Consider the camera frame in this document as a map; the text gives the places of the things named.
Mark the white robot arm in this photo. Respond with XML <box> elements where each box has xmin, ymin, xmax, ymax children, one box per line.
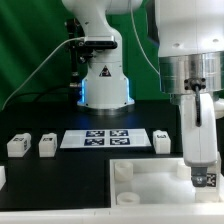
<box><xmin>62</xmin><ymin>0</ymin><xmax>224</xmax><ymax>187</ymax></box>

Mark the black cable on table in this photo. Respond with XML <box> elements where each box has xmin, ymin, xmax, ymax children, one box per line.
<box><xmin>3</xmin><ymin>87</ymin><xmax>83</xmax><ymax>108</ymax></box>

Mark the white AprilTag base sheet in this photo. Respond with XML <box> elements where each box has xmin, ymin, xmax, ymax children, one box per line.
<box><xmin>61</xmin><ymin>129</ymin><xmax>151</xmax><ymax>149</ymax></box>

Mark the grey camera on mount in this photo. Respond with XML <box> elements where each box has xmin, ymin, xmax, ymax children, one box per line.
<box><xmin>84</xmin><ymin>36</ymin><xmax>117</xmax><ymax>49</ymax></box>

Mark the white camera cable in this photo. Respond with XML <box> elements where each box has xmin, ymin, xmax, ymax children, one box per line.
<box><xmin>1</xmin><ymin>37</ymin><xmax>85</xmax><ymax>111</ymax></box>

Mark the black camera stand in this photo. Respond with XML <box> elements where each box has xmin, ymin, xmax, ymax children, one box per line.
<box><xmin>65</xmin><ymin>18</ymin><xmax>84</xmax><ymax>100</ymax></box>

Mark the white L-shaped obstacle fence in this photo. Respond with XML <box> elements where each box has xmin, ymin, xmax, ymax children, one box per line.
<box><xmin>0</xmin><ymin>203</ymin><xmax>224</xmax><ymax>224</ymax></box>

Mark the white block at left edge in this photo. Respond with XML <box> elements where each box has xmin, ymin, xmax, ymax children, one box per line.
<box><xmin>0</xmin><ymin>166</ymin><xmax>6</xmax><ymax>190</ymax></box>

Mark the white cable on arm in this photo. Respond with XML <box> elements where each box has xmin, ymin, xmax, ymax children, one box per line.
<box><xmin>129</xmin><ymin>0</ymin><xmax>161</xmax><ymax>76</ymax></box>

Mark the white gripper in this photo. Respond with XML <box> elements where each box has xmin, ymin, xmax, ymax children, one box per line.
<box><xmin>179</xmin><ymin>93</ymin><xmax>217</xmax><ymax>187</ymax></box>

